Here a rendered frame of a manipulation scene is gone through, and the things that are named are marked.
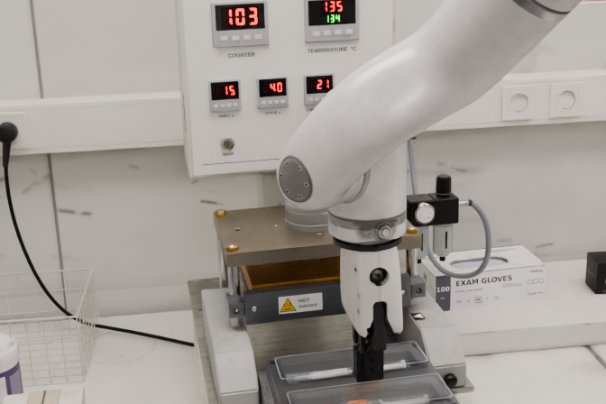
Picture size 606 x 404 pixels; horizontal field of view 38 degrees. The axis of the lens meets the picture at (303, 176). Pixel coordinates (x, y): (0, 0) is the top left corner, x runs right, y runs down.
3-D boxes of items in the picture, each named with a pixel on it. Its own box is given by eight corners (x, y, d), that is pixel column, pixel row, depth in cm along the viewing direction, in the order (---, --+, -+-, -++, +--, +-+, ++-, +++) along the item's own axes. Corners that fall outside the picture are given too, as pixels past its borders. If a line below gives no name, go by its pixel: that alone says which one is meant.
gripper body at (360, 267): (415, 240, 91) (414, 337, 95) (387, 209, 101) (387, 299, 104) (344, 246, 90) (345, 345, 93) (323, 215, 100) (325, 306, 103)
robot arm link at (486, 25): (496, 28, 67) (298, 238, 86) (590, 8, 78) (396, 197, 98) (426, -58, 69) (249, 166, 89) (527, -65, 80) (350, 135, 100)
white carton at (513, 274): (415, 288, 181) (415, 254, 179) (519, 276, 185) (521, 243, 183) (435, 312, 169) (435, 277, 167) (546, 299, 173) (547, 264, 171)
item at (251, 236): (212, 252, 141) (207, 175, 138) (398, 234, 147) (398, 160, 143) (229, 316, 119) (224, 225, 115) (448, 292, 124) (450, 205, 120)
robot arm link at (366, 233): (417, 218, 91) (417, 245, 92) (393, 194, 100) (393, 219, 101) (338, 226, 90) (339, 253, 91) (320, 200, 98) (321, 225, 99)
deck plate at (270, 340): (187, 284, 154) (187, 279, 154) (379, 264, 160) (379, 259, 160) (212, 426, 111) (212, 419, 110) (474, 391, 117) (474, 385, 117)
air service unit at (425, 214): (382, 261, 148) (382, 177, 144) (464, 252, 151) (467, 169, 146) (391, 273, 143) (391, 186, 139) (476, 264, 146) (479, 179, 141)
